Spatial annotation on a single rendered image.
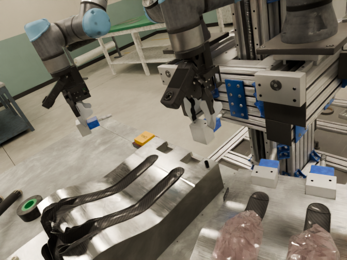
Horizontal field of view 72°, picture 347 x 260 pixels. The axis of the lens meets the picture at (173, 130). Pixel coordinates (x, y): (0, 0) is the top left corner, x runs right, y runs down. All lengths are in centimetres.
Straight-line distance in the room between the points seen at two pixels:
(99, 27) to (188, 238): 61
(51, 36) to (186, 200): 63
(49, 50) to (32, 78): 625
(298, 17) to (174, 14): 41
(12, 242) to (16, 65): 632
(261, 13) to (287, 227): 74
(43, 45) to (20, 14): 631
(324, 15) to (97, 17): 62
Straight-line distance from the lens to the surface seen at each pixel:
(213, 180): 61
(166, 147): 74
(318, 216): 54
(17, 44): 705
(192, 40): 54
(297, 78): 71
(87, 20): 77
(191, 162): 66
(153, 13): 118
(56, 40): 86
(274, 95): 76
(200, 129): 62
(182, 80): 54
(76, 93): 89
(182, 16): 53
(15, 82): 703
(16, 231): 91
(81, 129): 94
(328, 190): 55
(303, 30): 81
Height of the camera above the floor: 128
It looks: 30 degrees down
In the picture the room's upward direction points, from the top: 19 degrees counter-clockwise
